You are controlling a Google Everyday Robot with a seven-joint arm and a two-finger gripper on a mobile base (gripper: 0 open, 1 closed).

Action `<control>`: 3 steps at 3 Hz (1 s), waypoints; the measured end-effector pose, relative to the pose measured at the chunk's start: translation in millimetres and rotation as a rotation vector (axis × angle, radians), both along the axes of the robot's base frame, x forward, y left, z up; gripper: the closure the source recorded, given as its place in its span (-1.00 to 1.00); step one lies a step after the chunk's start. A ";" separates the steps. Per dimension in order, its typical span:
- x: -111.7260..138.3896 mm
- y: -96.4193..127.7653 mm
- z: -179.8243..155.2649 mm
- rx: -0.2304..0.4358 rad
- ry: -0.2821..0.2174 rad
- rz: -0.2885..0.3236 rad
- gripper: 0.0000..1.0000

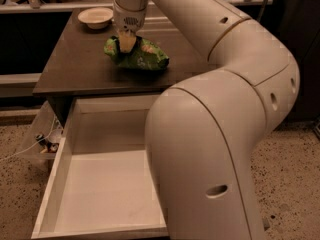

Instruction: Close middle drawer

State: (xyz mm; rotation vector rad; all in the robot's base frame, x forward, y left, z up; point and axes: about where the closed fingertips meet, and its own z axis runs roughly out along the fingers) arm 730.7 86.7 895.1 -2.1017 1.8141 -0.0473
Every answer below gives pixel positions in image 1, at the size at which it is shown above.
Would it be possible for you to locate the grey drawer cabinet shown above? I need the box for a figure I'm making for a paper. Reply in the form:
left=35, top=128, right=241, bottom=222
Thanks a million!
left=33, top=4, right=208, bottom=123

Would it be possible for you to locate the clear plastic bin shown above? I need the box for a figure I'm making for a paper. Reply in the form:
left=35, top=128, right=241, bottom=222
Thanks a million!
left=17, top=102, right=63, bottom=162

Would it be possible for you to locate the metal tripod pole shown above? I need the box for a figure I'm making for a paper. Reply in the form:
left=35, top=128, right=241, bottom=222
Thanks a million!
left=256, top=0, right=274, bottom=23

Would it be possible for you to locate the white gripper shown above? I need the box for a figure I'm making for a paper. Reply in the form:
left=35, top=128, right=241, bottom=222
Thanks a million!
left=113, top=2, right=146, bottom=53

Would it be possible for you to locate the white cable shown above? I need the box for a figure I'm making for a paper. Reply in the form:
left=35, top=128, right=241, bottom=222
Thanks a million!
left=0, top=117, right=63, bottom=163

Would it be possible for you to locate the white ceramic bowl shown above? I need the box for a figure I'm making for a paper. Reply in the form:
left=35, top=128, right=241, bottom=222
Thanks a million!
left=78, top=7, right=113, bottom=30

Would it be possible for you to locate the open white drawer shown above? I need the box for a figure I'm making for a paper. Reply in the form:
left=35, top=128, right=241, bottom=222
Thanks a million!
left=32, top=95, right=168, bottom=240

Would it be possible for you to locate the green chip bag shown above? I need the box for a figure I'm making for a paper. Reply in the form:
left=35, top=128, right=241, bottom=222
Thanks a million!
left=104, top=36, right=169, bottom=71

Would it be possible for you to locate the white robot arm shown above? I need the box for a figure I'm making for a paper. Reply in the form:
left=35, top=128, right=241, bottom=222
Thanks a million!
left=114, top=0, right=300, bottom=240

